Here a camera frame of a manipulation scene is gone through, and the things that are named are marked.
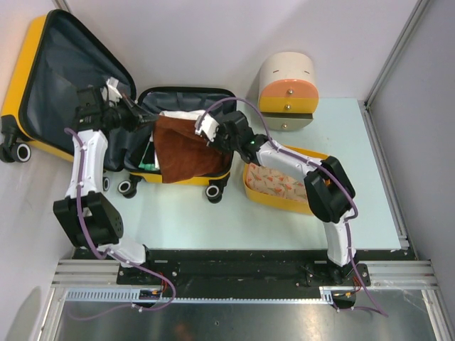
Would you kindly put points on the aluminium frame rail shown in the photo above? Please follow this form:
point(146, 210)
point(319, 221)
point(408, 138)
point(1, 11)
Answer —
point(403, 275)

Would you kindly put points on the white slotted cable duct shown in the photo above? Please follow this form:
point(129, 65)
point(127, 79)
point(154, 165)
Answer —
point(135, 295)

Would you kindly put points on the yellow plastic basket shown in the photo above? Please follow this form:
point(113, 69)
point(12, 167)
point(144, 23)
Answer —
point(270, 202)

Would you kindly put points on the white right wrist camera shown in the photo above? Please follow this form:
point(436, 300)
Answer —
point(206, 126)

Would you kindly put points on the left aluminium corner post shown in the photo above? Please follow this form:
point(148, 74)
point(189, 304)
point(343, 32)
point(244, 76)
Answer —
point(62, 5)

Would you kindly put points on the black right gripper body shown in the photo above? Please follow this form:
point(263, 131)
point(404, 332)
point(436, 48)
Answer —
point(222, 141)

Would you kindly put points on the floral patterned pouch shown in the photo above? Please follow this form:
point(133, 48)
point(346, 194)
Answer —
point(275, 183)

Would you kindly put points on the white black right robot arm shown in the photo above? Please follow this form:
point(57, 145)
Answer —
point(329, 192)

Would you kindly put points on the yellow Pikachu suitcase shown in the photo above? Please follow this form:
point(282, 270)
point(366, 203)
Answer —
point(60, 56)

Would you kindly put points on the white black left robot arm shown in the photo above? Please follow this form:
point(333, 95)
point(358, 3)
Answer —
point(88, 218)

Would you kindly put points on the white pastel mini drawer cabinet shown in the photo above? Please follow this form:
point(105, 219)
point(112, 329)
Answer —
point(288, 95)

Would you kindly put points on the white towel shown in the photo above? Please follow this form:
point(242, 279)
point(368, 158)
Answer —
point(177, 115)

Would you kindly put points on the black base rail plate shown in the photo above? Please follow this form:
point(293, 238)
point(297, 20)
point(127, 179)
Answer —
point(184, 269)

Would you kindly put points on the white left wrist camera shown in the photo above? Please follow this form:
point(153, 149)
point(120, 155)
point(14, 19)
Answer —
point(109, 92)

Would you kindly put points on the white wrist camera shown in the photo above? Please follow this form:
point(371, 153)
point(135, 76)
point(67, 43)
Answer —
point(206, 126)
point(109, 92)

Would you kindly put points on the rust brown towel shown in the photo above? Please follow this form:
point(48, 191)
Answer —
point(182, 154)

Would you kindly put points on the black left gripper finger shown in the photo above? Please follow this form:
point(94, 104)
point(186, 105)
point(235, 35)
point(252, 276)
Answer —
point(145, 121)
point(139, 112)

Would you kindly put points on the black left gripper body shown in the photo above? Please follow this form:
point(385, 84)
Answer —
point(121, 115)

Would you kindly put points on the right aluminium corner post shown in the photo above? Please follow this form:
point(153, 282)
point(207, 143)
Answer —
point(398, 49)

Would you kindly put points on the aluminium corner post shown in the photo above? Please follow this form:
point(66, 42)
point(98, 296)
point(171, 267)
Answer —
point(398, 49)
point(62, 5)

